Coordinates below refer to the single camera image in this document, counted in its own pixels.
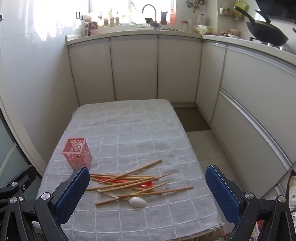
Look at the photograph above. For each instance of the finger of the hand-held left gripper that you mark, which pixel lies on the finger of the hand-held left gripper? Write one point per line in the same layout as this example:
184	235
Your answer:
20	180

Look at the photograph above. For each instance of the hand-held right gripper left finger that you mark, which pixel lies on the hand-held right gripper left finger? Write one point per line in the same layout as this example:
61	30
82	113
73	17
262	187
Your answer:
74	192

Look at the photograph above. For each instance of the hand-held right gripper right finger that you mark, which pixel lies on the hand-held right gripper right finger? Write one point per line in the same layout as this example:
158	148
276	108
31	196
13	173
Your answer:
222	197

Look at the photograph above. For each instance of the pink perforated utensil holder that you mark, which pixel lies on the pink perforated utensil holder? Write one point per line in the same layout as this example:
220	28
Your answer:
78	153

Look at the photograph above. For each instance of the group of wooden chopsticks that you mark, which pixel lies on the group of wooden chopsticks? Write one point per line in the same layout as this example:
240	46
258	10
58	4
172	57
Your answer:
120	177

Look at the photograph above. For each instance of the white plastic spoon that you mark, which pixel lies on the white plastic spoon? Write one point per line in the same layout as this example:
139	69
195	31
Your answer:
138	202

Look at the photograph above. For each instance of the red plastic spoon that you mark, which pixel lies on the red plastic spoon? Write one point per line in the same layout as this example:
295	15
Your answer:
146	184

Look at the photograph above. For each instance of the brown floor mat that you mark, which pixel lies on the brown floor mat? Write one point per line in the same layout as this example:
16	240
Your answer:
192	118

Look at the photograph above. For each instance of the grey checked tablecloth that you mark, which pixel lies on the grey checked tablecloth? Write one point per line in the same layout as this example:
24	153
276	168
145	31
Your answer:
138	129

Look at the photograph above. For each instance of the white kitchen countertop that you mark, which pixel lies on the white kitchen countertop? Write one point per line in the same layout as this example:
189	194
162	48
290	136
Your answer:
231	39

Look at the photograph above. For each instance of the gas stove burner grate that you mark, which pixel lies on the gas stove burner grate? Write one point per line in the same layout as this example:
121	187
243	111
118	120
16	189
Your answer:
272	46

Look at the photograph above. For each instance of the pink cup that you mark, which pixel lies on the pink cup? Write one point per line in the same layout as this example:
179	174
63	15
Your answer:
93	29

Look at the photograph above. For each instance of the bag of green vegetables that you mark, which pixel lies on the bag of green vegetables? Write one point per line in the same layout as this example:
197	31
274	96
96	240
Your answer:
203	29

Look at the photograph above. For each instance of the black wok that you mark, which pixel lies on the black wok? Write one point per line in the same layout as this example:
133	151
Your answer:
266	32

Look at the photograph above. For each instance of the white kettle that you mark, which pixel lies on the white kettle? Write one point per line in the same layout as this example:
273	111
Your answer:
201	19

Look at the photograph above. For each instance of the red bottle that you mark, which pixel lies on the red bottle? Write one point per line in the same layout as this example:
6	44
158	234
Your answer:
173	16

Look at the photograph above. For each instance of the dark canister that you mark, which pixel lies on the dark canister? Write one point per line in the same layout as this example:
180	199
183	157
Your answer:
163	17

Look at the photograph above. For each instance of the chrome sink faucet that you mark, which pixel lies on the chrome sink faucet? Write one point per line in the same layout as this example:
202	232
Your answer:
155	16

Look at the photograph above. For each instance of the black range hood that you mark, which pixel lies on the black range hood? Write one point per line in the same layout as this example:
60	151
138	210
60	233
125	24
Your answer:
277	7

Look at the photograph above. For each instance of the wall spice rack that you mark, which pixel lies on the wall spice rack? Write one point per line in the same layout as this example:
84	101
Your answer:
231	11

